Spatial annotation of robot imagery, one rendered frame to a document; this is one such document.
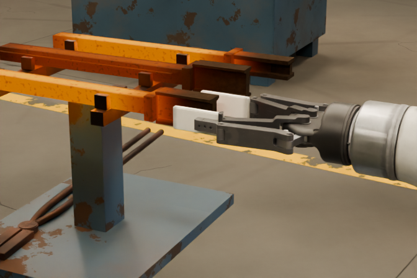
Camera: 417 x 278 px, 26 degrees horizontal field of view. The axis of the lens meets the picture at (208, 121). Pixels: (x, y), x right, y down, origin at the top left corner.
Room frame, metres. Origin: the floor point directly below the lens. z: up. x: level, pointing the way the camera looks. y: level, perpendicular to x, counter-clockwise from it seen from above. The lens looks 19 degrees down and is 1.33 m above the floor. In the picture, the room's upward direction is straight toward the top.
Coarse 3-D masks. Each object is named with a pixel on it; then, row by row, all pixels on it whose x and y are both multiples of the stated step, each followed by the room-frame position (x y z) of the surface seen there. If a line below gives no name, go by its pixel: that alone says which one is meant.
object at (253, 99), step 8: (264, 104) 1.11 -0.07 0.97; (272, 104) 1.11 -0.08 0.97; (280, 104) 1.11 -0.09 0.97; (264, 112) 1.11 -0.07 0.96; (272, 112) 1.10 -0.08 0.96; (280, 112) 1.09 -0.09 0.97; (288, 112) 1.08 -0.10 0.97; (296, 112) 1.07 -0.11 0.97; (304, 112) 1.06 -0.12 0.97; (312, 112) 1.06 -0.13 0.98
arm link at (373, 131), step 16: (368, 112) 0.99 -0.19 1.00; (384, 112) 0.99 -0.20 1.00; (400, 112) 0.98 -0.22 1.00; (352, 128) 1.00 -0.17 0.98; (368, 128) 0.98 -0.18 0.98; (384, 128) 0.97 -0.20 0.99; (352, 144) 0.98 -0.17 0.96; (368, 144) 0.97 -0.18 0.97; (384, 144) 0.96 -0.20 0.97; (352, 160) 0.98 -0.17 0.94; (368, 160) 0.97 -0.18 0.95; (384, 160) 0.96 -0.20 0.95; (384, 176) 0.98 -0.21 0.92
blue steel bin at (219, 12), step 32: (96, 0) 4.86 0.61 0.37; (128, 0) 4.77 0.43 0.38; (160, 0) 4.68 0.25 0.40; (192, 0) 4.60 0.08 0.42; (224, 0) 4.52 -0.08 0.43; (256, 0) 4.44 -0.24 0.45; (288, 0) 4.57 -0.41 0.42; (320, 0) 5.02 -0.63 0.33; (96, 32) 4.86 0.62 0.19; (128, 32) 4.77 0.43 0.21; (160, 32) 4.69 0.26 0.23; (192, 32) 4.60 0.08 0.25; (224, 32) 4.52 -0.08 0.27; (256, 32) 4.44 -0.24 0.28; (288, 32) 4.58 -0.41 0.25; (320, 32) 5.04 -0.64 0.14
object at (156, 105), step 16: (0, 80) 1.25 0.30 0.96; (16, 80) 1.24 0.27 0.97; (32, 80) 1.22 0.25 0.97; (48, 80) 1.22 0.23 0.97; (64, 80) 1.22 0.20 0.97; (48, 96) 1.21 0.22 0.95; (64, 96) 1.20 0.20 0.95; (80, 96) 1.19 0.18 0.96; (112, 96) 1.16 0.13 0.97; (128, 96) 1.15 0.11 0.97; (144, 96) 1.13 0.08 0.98; (160, 96) 1.14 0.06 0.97; (176, 96) 1.12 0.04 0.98; (192, 96) 1.11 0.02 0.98; (208, 96) 1.11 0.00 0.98; (144, 112) 1.13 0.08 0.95; (160, 112) 1.14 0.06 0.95
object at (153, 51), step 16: (64, 32) 1.52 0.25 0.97; (64, 48) 1.49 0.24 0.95; (80, 48) 1.47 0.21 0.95; (96, 48) 1.46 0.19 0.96; (112, 48) 1.45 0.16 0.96; (128, 48) 1.43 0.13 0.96; (144, 48) 1.42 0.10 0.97; (160, 48) 1.41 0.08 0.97; (176, 48) 1.41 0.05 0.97; (192, 48) 1.41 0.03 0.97; (240, 48) 1.38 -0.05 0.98; (240, 64) 1.35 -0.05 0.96; (256, 64) 1.34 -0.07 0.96; (272, 64) 1.33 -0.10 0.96; (288, 64) 1.31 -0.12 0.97
